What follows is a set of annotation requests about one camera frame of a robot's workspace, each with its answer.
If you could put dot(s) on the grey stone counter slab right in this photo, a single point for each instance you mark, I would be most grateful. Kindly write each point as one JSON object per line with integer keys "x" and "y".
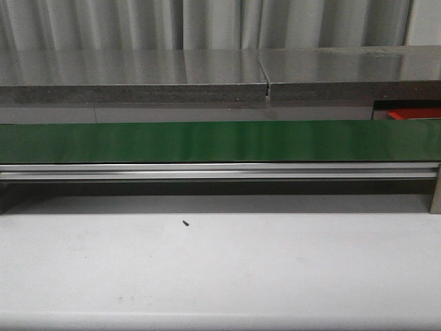
{"x": 373, "y": 73}

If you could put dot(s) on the grey stone counter slab left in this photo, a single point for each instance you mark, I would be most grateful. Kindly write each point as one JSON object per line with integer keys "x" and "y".
{"x": 131, "y": 76}

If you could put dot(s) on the white pleated curtain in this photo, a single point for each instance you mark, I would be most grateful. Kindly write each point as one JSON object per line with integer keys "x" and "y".
{"x": 168, "y": 25}

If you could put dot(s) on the green conveyor belt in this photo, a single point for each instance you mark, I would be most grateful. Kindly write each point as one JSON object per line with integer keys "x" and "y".
{"x": 222, "y": 142}

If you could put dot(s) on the red plastic tray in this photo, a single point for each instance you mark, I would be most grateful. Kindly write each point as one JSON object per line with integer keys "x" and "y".
{"x": 414, "y": 113}

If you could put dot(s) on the aluminium conveyor frame rail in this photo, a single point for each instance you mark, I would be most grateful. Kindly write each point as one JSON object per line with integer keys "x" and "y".
{"x": 254, "y": 171}

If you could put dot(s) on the grey stone counter slab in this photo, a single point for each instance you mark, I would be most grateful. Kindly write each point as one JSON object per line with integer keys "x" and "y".
{"x": 131, "y": 76}
{"x": 373, "y": 73}

